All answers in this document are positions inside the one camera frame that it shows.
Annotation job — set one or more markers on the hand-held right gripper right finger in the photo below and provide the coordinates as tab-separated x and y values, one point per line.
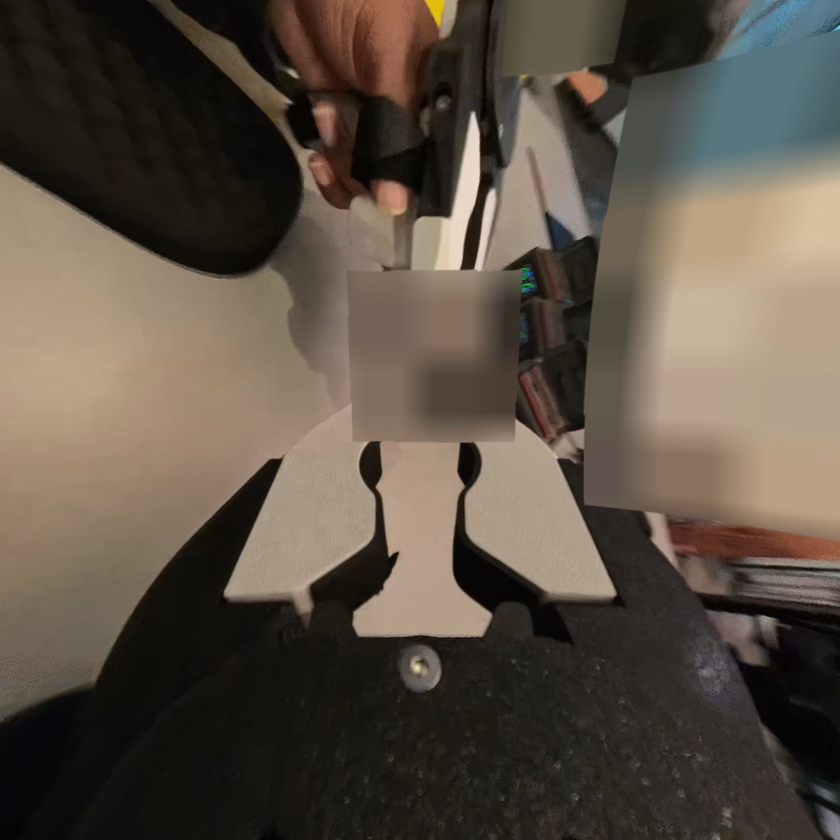
538	531

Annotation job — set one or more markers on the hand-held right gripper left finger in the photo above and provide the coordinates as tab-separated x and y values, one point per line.
308	525

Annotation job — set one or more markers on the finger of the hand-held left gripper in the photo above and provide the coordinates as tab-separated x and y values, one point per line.
436	246

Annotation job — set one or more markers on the dark grey battery charging case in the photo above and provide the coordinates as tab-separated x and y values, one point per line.
558	394
561	328
564	269

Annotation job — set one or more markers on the brown wooden post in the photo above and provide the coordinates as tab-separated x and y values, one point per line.
754	541

